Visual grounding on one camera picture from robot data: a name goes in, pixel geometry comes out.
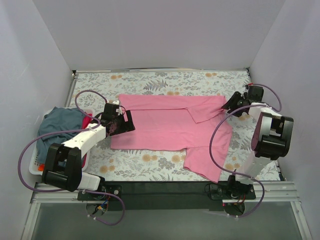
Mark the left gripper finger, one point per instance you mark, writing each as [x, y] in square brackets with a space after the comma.
[119, 130]
[128, 116]

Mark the grey blue t shirt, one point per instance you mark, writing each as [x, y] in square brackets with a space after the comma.
[57, 120]

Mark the magenta shirt in basket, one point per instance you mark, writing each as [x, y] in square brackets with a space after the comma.
[86, 120]

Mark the floral patterned table mat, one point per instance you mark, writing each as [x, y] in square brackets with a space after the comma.
[91, 88]

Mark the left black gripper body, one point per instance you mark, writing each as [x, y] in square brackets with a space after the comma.
[124, 124]

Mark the white laundry basket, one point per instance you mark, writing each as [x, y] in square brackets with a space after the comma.
[33, 166]

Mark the orange garment in basket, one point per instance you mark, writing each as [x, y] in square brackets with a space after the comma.
[41, 167]

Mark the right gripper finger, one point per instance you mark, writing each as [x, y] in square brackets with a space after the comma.
[231, 108]
[232, 102]

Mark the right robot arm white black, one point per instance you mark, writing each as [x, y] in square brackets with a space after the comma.
[271, 139]

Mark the pink t shirt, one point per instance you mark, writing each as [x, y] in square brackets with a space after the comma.
[175, 122]

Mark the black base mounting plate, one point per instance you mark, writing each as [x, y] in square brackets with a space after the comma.
[163, 195]

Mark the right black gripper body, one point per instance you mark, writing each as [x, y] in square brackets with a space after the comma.
[236, 102]

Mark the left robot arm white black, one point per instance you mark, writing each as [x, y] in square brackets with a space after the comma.
[63, 164]

